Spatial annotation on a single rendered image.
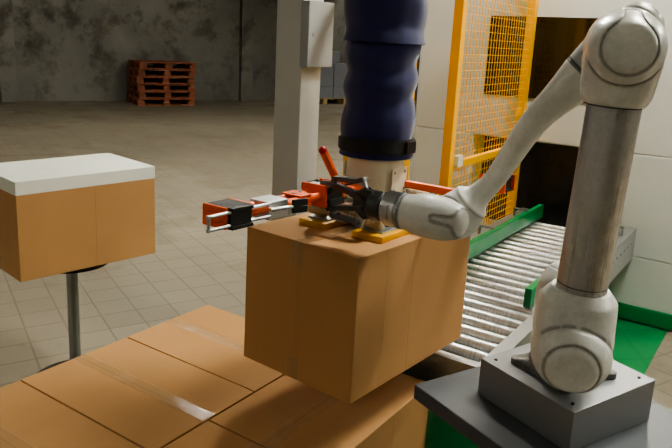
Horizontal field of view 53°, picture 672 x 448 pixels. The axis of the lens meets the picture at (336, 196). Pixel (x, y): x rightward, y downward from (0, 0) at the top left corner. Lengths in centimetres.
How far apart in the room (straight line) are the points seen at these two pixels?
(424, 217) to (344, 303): 33
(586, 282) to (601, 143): 28
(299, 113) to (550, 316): 208
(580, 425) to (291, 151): 210
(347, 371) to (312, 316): 17
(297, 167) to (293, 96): 34
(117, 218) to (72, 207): 21
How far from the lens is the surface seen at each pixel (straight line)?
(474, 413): 173
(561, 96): 153
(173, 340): 250
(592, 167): 138
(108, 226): 303
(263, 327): 198
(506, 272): 338
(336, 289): 176
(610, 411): 172
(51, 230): 292
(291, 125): 330
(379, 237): 183
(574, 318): 143
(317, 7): 325
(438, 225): 158
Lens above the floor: 160
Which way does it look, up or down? 13 degrees down
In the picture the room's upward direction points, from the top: 3 degrees clockwise
